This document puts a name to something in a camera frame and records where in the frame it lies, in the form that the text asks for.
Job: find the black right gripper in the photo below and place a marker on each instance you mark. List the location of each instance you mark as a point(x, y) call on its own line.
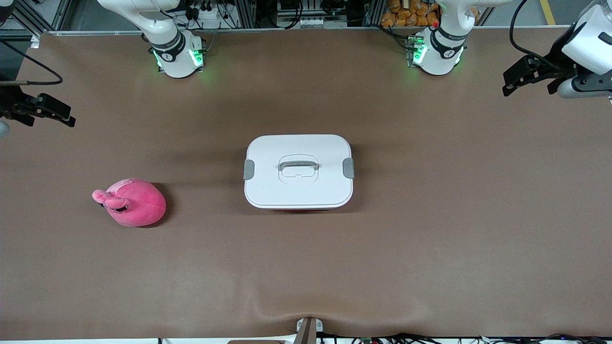
point(10, 102)

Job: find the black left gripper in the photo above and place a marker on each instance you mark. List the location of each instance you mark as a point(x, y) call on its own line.
point(558, 61)

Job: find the pink plush toy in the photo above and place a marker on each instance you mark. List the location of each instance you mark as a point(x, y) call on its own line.
point(138, 205)

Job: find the white box lid grey clips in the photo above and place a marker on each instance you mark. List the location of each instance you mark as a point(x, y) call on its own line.
point(267, 191)

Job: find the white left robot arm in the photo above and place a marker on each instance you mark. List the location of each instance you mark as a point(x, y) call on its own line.
point(440, 57)

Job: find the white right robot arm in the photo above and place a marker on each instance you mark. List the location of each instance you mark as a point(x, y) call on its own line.
point(177, 62)

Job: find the pink plastic storage box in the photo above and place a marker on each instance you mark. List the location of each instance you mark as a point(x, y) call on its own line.
point(301, 209)

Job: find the orange lumpy items bag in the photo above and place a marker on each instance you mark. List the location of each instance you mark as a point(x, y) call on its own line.
point(406, 14)

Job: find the brown table cover mat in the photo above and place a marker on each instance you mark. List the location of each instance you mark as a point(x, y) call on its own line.
point(430, 239)

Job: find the white power strip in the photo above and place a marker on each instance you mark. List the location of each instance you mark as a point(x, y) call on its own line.
point(210, 14)

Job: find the black electronics rack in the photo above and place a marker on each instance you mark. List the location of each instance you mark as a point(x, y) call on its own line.
point(287, 9)

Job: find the white corner bracket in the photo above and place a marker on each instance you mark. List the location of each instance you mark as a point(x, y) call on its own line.
point(35, 42)

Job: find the aluminium frame strut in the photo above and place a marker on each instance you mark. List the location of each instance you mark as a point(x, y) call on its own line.
point(62, 14)

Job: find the silver table edge rail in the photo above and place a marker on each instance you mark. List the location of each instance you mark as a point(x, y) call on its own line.
point(287, 29)

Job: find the metal bracket with brown post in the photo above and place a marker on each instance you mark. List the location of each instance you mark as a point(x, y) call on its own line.
point(308, 332)

